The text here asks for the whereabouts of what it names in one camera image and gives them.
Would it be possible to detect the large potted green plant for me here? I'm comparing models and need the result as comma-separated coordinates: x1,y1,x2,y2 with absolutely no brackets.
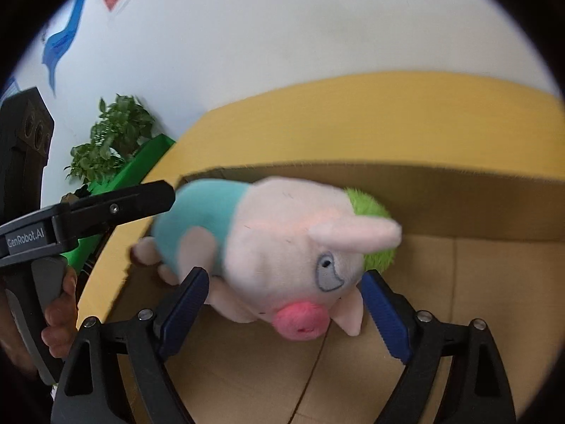
90,94,156,160

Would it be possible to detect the small potted green plant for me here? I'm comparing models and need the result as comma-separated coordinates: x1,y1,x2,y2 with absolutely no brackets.
65,141,126,184

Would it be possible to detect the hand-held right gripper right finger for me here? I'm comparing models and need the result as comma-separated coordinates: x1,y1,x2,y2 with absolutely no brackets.
361,269,517,424

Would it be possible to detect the blue wave wall decal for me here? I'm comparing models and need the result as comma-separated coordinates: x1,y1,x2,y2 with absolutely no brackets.
41,0,91,95

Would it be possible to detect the person's left hand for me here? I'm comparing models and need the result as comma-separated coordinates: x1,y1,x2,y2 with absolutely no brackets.
41,267,79,359

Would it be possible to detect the brown cardboard box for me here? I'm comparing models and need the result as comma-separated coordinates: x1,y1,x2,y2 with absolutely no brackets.
106,165,565,424

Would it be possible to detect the pink pig plush toy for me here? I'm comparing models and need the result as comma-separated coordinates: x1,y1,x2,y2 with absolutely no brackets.
131,177,403,342

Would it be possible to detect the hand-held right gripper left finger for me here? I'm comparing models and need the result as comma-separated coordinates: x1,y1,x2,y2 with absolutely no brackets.
50,266,210,424

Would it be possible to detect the green cloth covered table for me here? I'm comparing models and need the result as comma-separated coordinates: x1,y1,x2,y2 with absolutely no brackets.
59,135,177,272

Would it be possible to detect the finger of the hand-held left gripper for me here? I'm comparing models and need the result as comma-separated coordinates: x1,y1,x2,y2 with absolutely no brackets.
52,181,176,248

